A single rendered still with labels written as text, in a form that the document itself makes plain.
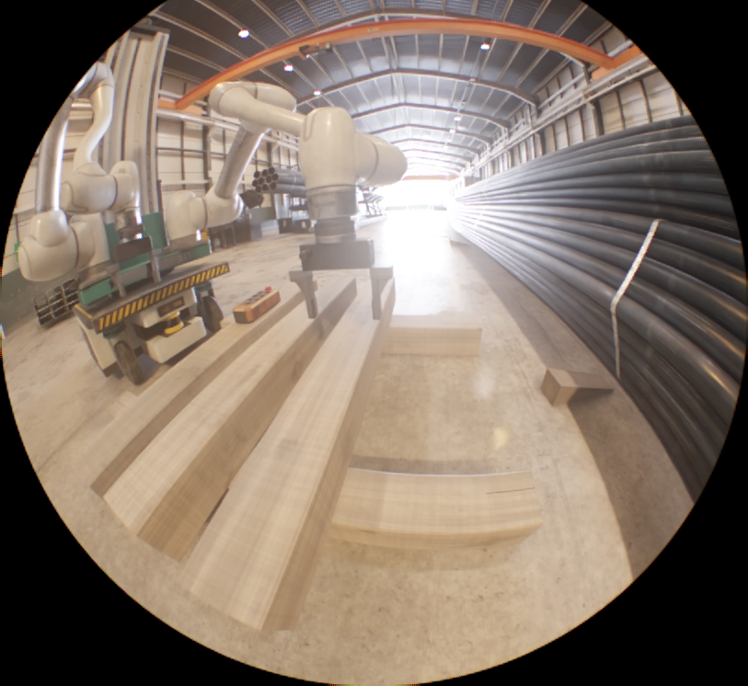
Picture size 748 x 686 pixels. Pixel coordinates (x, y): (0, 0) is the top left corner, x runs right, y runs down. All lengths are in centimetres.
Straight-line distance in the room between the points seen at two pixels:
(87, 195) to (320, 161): 59
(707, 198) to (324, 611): 107
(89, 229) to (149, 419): 75
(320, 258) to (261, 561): 45
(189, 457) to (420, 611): 39
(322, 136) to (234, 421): 47
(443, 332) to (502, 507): 57
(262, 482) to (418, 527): 20
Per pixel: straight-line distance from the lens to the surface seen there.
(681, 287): 67
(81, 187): 77
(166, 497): 39
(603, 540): 59
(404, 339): 82
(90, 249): 108
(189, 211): 126
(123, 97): 161
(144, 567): 64
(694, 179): 81
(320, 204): 43
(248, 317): 72
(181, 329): 112
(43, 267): 99
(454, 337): 82
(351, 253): 44
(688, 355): 59
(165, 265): 118
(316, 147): 44
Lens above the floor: 46
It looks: 23 degrees down
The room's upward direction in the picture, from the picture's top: 4 degrees counter-clockwise
